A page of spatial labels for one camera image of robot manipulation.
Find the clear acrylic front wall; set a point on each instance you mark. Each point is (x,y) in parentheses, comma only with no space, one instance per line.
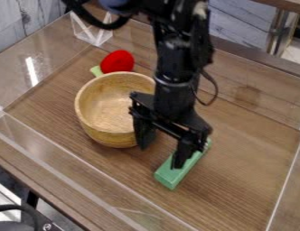
(98,202)

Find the red fuzzy ball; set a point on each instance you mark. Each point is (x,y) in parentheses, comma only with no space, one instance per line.
(117,61)

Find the green rectangular stick block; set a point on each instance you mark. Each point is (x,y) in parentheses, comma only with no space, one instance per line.
(170,177)

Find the brown wooden bowl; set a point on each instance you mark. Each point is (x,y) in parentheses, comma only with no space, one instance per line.
(102,107)

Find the metal table frame background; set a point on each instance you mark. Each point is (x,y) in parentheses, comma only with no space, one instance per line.
(285,23)

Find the small light green block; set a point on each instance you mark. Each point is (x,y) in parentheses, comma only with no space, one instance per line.
(97,71)

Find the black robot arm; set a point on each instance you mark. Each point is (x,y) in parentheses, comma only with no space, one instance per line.
(185,52)

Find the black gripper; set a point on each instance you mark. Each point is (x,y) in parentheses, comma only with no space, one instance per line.
(186,127)

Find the clear acrylic corner bracket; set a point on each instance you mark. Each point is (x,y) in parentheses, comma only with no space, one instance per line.
(89,33)

